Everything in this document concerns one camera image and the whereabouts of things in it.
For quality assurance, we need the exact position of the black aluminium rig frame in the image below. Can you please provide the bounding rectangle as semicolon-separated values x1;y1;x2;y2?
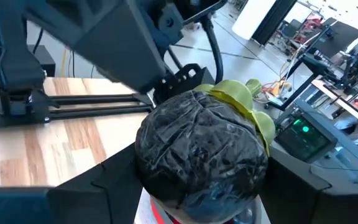
45;63;216;121

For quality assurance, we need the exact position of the black floor box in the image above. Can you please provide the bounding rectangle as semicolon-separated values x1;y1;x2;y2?
26;44;57;78

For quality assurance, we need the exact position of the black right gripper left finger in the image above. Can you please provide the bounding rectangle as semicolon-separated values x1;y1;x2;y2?
0;142;145;224

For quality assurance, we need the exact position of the yellow cable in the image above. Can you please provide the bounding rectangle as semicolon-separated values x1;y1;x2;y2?
60;48;68;77

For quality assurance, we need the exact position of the black office table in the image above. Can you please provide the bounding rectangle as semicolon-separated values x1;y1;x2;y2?
286;18;358;110

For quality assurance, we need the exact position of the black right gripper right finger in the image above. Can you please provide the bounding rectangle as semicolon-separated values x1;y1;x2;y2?
259;155;358;224

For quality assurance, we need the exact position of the grey computer cabinet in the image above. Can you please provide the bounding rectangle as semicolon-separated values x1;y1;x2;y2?
268;99;358;200

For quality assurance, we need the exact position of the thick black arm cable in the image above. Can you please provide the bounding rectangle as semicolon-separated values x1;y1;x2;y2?
199;14;225;85

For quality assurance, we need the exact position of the wooden office desk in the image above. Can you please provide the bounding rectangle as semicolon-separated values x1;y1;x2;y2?
311;79;358;134

